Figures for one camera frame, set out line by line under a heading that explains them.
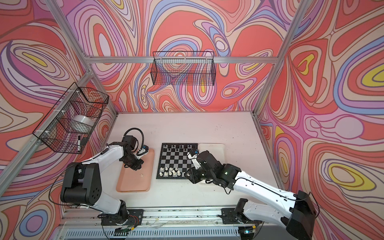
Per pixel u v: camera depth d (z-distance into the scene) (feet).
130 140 2.46
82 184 1.46
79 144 2.36
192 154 2.18
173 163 2.96
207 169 1.82
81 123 2.31
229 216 2.41
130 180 2.84
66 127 2.38
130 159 2.51
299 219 1.26
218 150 3.40
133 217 2.39
